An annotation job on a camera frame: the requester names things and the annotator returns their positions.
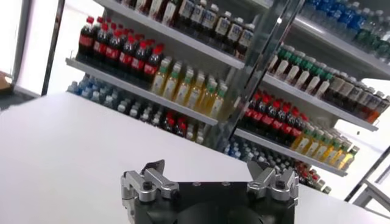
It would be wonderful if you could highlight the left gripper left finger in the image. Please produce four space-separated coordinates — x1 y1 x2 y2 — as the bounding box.
121 159 180 209

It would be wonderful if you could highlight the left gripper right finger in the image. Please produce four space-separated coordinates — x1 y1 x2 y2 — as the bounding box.
246 160 300 208

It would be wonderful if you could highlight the small red cap cola bottle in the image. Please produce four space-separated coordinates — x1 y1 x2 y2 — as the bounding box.
175 117 188 137
295 164 307 180
163 112 177 132
303 169 314 185

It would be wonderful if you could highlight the grey drinks shelf unit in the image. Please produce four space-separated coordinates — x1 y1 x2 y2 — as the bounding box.
65 0 275 150
213 0 390 195

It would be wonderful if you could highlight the green cap dark tea bottle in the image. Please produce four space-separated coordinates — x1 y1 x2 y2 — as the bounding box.
305 62 325 94
135 0 150 12
315 68 335 99
148 0 165 18
294 56 316 89
274 45 295 77
161 0 179 25
268 45 283 72
285 51 305 83

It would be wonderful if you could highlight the beige label dark drink bottle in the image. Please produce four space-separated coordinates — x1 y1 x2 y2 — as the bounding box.
324 72 348 103
335 77 357 107

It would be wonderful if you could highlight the white cap blue label bottle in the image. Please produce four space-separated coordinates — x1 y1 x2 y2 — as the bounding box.
236 23 255 60
178 0 196 30
202 3 219 39
190 0 208 34
225 17 244 54
214 11 232 46

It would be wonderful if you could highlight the brown cardboard box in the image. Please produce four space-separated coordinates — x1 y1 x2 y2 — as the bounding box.
0 70 15 92

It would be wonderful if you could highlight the dark window frame post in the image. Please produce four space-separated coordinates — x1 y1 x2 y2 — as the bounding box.
344 145 390 201
41 0 66 96

